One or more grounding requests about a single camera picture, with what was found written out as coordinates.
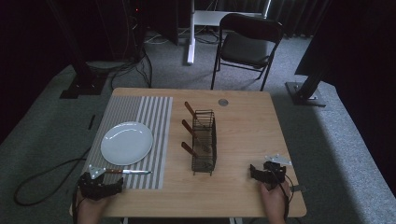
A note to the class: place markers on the white round plate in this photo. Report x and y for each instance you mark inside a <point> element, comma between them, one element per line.
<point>126,143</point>

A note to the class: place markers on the dark curtain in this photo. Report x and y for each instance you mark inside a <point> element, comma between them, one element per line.
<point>358,62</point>

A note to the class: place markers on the black folding chair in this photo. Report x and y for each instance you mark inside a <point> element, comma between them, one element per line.
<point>246,46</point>

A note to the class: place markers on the person's left hand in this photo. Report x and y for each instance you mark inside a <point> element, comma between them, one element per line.
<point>91,210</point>

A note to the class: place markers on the grey striped placemat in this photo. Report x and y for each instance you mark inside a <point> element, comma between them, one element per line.
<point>155,118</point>

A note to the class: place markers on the grey round table grommet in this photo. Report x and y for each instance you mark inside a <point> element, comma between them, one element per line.
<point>223,102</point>

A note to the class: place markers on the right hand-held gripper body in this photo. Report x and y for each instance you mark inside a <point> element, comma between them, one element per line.
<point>275,171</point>

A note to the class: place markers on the black metal stand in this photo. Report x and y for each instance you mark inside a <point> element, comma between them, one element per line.
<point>81,77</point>
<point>306,93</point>

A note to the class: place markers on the person's right hand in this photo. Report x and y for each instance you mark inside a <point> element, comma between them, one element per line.
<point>274,203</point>

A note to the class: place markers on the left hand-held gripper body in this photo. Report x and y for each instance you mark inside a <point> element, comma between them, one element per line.
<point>93,186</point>

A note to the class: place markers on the small grey tab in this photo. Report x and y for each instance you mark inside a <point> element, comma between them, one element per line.
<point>299,188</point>

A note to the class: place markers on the white desk frame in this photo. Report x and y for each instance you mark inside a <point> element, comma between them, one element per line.
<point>199,18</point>

